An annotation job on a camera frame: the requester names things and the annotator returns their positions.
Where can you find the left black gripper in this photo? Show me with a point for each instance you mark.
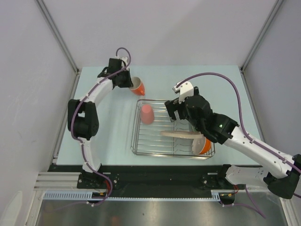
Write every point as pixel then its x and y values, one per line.
pixel 128 84

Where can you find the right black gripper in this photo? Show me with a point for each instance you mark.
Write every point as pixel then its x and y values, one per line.
pixel 172 106

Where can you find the orange ceramic mug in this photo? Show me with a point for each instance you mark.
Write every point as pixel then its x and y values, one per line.
pixel 137 87

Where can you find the pink plastic cup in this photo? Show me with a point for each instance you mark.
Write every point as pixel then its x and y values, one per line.
pixel 147 114

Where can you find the beige pink floral plate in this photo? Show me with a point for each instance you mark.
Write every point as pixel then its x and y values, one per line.
pixel 182 134

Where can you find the orange and white bowl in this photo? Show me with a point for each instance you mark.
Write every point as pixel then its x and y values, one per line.
pixel 201 146

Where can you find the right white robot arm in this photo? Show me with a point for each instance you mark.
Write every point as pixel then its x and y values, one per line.
pixel 279 172

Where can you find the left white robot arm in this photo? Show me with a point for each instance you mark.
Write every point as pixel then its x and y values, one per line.
pixel 83 122

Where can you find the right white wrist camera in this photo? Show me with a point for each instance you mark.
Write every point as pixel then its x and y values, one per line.
pixel 185 91

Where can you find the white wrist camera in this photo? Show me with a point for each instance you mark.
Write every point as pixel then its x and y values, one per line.
pixel 185 91
pixel 124 61

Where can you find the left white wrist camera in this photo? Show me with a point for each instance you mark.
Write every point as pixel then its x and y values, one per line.
pixel 124 61

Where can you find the chrome wire dish rack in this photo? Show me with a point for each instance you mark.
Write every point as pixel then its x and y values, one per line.
pixel 148 141

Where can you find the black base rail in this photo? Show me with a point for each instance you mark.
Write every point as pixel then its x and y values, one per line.
pixel 163 181

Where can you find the white slotted cable duct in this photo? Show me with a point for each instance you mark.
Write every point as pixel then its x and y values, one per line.
pixel 95 197

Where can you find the aluminium frame profile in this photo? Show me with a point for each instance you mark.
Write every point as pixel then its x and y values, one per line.
pixel 58 181

